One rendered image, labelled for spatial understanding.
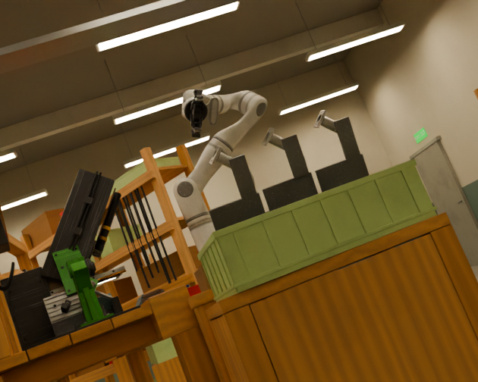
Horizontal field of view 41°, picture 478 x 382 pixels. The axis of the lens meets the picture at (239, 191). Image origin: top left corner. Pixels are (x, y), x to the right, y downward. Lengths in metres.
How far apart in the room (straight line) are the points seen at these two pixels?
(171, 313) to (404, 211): 0.88
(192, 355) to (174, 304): 0.18
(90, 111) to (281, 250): 8.74
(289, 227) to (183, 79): 8.82
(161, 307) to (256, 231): 0.65
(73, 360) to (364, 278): 1.04
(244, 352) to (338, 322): 0.26
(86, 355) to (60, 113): 8.26
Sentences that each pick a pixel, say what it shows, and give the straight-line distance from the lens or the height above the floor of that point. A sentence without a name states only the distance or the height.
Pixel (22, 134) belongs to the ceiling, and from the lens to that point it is 10.36.
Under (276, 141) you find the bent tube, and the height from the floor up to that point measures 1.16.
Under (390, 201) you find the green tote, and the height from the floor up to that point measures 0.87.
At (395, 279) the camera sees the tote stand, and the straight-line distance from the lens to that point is 1.79.
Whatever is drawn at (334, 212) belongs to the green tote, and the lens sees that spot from 1.77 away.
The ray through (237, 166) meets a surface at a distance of 1.78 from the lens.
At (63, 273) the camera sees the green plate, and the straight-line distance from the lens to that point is 2.88.
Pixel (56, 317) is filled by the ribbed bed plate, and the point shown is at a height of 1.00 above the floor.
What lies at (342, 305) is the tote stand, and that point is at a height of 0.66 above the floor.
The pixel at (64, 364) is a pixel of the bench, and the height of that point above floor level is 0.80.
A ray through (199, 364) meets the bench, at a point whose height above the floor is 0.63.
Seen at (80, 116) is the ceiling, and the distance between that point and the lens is 10.31.
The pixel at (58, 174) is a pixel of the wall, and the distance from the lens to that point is 12.26.
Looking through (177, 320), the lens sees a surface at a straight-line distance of 2.25.
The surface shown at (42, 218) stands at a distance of 6.88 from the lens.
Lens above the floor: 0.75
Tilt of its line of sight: 10 degrees up
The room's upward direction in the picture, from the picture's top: 22 degrees counter-clockwise
